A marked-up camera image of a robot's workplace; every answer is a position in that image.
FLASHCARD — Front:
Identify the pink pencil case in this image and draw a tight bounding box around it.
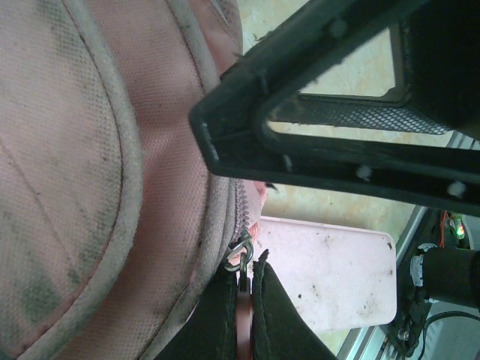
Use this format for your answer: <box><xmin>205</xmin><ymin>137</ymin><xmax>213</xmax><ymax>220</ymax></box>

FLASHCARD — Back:
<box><xmin>258</xmin><ymin>215</ymin><xmax>398</xmax><ymax>333</ymax></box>

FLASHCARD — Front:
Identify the pink student backpack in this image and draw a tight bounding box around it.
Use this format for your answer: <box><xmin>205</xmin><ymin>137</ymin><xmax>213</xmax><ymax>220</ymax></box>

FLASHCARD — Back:
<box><xmin>0</xmin><ymin>0</ymin><xmax>269</xmax><ymax>360</ymax></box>

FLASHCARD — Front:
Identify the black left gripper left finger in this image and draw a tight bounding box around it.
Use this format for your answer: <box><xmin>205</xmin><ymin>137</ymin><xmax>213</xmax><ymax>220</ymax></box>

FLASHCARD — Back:
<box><xmin>155</xmin><ymin>268</ymin><xmax>241</xmax><ymax>360</ymax></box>

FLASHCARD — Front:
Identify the small LED circuit board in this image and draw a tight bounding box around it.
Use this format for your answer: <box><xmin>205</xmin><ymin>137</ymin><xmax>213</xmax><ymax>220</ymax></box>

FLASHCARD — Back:
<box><xmin>438</xmin><ymin>209</ymin><xmax>473</xmax><ymax>251</ymax></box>

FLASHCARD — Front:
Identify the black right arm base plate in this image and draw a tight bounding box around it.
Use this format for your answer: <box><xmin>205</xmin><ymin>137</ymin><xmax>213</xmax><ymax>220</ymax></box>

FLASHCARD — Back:
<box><xmin>388</xmin><ymin>288</ymin><xmax>432</xmax><ymax>357</ymax></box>

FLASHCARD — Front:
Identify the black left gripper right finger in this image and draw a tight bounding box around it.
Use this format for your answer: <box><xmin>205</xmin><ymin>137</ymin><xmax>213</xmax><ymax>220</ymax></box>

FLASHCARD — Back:
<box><xmin>251</xmin><ymin>249</ymin><xmax>338</xmax><ymax>360</ymax></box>

